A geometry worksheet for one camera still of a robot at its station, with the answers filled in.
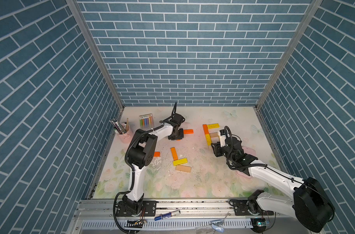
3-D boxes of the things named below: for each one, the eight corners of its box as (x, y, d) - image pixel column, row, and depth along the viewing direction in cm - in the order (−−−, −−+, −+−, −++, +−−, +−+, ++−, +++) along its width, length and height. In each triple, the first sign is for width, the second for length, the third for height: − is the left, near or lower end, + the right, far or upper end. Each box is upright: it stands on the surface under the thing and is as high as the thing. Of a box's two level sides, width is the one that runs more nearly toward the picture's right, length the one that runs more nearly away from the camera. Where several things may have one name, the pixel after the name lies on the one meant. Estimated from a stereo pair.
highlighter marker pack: (140, 131, 107) (140, 130, 105) (139, 117, 116) (139, 115, 115) (154, 129, 109) (154, 127, 107) (152, 115, 118) (151, 113, 116)
